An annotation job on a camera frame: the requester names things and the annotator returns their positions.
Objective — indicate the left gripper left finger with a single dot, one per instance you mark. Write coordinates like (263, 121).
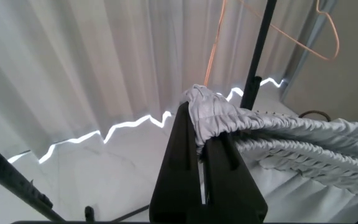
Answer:
(176, 174)

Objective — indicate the pale grey shorts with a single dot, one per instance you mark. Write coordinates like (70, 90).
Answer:
(275, 130)

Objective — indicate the black clothes rack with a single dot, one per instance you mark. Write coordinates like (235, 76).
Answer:
(259, 46)

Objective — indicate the white curtain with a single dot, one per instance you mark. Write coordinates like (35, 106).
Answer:
(73, 62)

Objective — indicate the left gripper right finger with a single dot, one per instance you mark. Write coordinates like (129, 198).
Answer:
(232, 186)

